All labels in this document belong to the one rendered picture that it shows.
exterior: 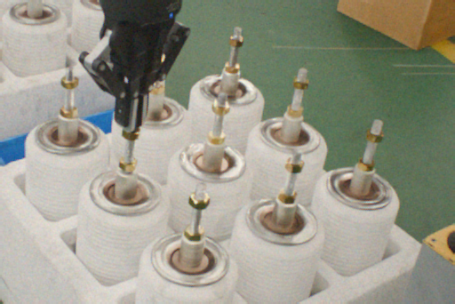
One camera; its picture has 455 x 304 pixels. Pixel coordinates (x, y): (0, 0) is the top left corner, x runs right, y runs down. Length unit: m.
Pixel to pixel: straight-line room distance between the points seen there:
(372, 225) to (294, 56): 0.89
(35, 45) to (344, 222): 0.53
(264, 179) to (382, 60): 0.88
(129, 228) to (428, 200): 0.69
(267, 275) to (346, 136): 0.70
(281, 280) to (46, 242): 0.26
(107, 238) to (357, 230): 0.27
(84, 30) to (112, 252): 0.49
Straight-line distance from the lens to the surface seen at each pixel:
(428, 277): 0.79
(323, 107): 1.58
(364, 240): 0.91
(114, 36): 0.72
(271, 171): 0.96
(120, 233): 0.83
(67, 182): 0.91
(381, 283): 0.92
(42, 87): 1.18
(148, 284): 0.77
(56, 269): 0.87
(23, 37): 1.19
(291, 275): 0.84
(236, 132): 1.04
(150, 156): 0.97
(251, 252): 0.83
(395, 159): 1.48
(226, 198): 0.89
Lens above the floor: 0.77
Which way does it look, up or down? 35 degrees down
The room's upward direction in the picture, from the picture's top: 7 degrees clockwise
